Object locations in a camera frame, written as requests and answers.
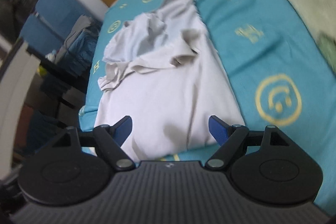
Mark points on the white shirt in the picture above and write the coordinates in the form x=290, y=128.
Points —
x=168, y=87

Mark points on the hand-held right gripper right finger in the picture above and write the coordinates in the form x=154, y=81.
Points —
x=218, y=132

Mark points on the blue knitted cloth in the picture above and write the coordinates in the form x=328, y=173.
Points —
x=78, y=53

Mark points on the white board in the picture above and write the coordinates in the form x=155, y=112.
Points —
x=15, y=98

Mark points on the teal printed bed sheet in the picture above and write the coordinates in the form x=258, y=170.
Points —
x=252, y=37

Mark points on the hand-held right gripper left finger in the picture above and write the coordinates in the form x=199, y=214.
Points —
x=123, y=130

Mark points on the blue chair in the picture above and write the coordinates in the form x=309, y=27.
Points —
x=51, y=11

